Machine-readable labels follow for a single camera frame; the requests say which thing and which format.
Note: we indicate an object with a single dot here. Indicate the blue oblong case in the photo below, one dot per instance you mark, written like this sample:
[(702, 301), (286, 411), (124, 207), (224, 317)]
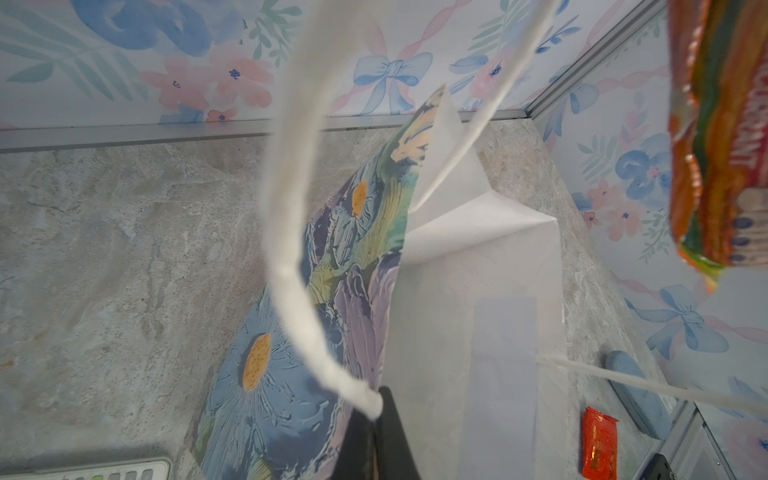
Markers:
[(645, 408)]

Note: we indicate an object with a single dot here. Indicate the white calculator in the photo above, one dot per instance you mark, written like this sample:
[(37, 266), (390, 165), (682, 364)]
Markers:
[(146, 469)]

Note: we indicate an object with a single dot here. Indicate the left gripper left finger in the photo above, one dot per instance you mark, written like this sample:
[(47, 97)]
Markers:
[(356, 458)]

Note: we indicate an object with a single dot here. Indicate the red sauce packet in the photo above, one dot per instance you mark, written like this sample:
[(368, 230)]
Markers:
[(599, 445)]

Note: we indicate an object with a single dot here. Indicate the orange Fox's candy bag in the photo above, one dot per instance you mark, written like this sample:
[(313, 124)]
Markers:
[(718, 127)]

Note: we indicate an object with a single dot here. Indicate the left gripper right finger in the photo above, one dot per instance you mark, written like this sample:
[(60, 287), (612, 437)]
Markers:
[(394, 459)]

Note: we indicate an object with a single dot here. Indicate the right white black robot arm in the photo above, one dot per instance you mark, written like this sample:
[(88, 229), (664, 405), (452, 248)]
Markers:
[(658, 467)]

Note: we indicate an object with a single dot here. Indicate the floral paper gift bag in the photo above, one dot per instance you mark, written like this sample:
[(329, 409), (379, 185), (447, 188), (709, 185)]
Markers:
[(417, 283)]

